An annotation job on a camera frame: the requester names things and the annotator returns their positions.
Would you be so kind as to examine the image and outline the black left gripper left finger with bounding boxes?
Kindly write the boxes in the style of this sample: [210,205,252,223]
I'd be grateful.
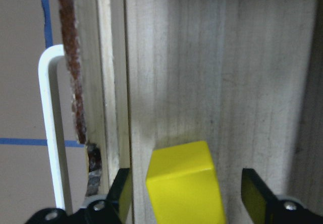
[106,168,133,223]

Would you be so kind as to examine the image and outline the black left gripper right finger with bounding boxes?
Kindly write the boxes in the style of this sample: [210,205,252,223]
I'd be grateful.
[241,168,278,223]

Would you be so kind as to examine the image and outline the yellow block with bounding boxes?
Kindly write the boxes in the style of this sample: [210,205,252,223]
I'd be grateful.
[146,141,227,223]

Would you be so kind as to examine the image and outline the light wood drawer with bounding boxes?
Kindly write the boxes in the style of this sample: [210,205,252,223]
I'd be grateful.
[59,0,322,223]

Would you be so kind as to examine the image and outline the white drawer handle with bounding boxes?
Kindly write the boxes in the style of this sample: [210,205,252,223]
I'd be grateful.
[38,44,73,214]

